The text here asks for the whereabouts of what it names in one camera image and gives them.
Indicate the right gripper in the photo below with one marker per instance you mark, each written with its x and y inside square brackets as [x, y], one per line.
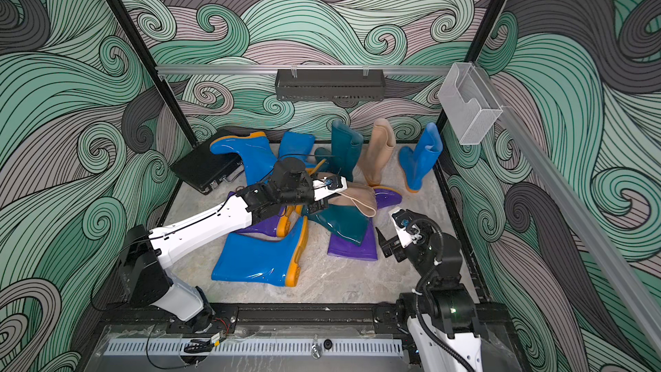
[393, 244]

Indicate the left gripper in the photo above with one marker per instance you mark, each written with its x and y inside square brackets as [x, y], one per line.
[317, 206]

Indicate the small blue boot orange sole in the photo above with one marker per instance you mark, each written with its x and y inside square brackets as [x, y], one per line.
[296, 145]

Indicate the purple boot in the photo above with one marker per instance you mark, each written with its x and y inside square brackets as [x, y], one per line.
[367, 251]
[271, 219]

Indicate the teal boot back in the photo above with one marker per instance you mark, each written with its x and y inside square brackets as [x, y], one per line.
[344, 152]

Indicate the teal boot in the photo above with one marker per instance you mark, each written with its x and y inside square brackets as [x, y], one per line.
[344, 152]
[345, 222]

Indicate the beige boot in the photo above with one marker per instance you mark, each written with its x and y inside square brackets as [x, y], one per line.
[378, 153]
[359, 196]

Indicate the beige boot back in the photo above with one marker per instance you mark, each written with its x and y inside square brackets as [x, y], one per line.
[378, 153]

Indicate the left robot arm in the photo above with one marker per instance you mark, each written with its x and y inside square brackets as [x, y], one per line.
[145, 260]

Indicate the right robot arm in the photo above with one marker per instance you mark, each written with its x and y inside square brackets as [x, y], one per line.
[438, 313]

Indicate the black case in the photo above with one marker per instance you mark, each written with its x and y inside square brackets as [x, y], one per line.
[203, 170]

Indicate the large blue boot front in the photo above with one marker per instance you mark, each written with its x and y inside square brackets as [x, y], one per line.
[248, 259]

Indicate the black wall shelf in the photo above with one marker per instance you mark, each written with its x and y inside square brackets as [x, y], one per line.
[329, 85]

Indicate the aluminium rail back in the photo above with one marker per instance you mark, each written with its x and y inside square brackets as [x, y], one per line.
[237, 69]

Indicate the aluminium rail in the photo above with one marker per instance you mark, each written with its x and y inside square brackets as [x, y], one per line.
[640, 302]
[237, 69]

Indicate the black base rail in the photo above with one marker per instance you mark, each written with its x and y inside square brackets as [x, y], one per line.
[381, 318]

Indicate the clear mesh wall bin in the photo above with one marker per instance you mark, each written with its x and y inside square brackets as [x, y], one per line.
[470, 101]

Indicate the aluminium rail right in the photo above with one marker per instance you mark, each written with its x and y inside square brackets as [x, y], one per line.
[640, 302]

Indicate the white slotted cable duct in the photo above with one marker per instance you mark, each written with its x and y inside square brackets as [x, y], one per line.
[389, 348]

